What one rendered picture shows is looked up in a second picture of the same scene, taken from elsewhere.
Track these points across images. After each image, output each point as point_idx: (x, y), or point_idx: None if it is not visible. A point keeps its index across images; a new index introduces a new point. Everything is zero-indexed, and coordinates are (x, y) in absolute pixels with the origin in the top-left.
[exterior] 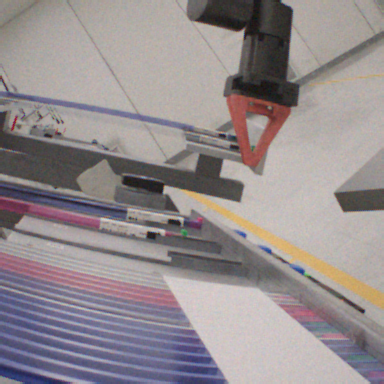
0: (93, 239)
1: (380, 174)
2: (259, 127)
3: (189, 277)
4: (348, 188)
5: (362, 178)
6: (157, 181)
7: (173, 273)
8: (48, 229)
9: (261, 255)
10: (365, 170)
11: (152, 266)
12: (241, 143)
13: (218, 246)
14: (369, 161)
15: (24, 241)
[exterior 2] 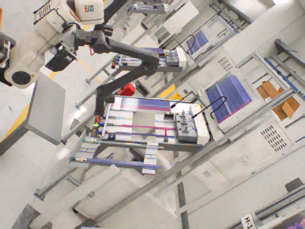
0: (122, 121)
1: (56, 128)
2: (83, 133)
3: (115, 114)
4: (60, 137)
5: (56, 134)
6: (109, 134)
7: (116, 114)
8: (128, 121)
9: (108, 112)
10: (52, 134)
11: (118, 116)
12: None
13: (107, 123)
14: (48, 134)
15: (131, 116)
